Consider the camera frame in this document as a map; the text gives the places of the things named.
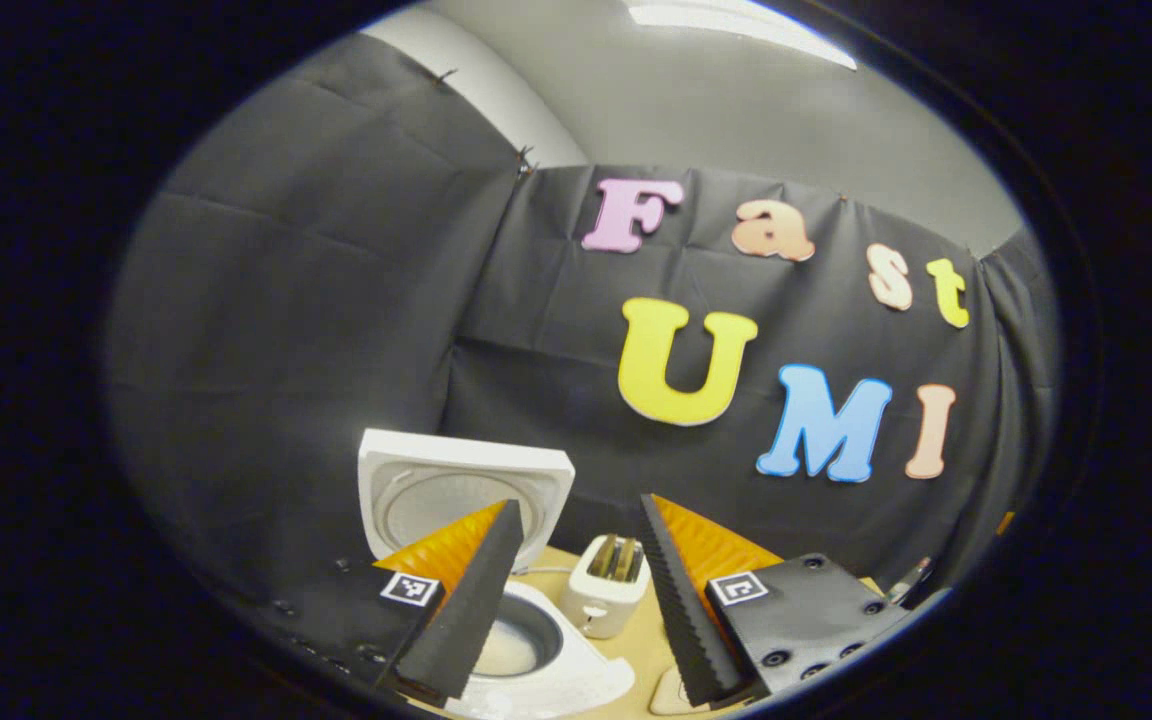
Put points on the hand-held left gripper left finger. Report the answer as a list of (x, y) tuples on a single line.
[(466, 610)]

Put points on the clear plastic bottle red label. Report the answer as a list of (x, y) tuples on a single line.
[(911, 582)]

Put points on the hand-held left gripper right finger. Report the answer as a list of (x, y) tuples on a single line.
[(686, 610)]

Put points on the clear glass dish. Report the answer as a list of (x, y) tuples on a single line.
[(669, 695)]

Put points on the white toaster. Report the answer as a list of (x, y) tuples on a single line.
[(601, 600)]

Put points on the large ceiling light panel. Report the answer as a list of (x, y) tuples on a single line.
[(736, 20)]

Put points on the black backdrop cloth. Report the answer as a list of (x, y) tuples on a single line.
[(316, 300)]

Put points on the white rice cooker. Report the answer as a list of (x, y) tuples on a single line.
[(436, 480)]

